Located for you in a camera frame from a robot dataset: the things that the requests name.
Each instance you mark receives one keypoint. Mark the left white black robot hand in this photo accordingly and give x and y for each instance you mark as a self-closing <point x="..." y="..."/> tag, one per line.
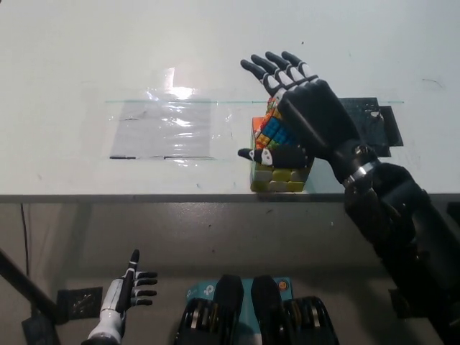
<point x="122" y="291"/>

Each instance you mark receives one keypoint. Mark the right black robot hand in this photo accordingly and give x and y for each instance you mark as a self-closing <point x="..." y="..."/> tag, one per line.
<point x="316" y="115"/>

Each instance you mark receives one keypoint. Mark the small studded puzzle cube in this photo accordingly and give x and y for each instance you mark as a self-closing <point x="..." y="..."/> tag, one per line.
<point x="275" y="129"/>

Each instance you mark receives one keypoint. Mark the big orange red puzzle cube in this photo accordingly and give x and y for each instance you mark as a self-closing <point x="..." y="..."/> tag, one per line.
<point x="280" y="178"/>

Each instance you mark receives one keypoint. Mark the black ribbed robot body block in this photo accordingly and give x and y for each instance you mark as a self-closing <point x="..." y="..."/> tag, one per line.
<point x="226" y="316"/>
<point x="271" y="316"/>

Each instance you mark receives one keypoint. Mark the black tape patch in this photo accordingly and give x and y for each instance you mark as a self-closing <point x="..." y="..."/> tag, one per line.
<point x="373" y="118"/>

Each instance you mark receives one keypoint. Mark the black stand base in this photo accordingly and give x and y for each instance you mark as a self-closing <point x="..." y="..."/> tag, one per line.
<point x="36" y="330"/>

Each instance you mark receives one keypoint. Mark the black slanted stand pole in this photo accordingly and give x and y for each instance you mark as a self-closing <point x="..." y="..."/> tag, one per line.
<point x="23" y="278"/>

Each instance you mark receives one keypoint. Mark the clear plastic sheet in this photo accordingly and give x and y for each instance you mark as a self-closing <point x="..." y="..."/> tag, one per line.
<point x="161" y="127"/>

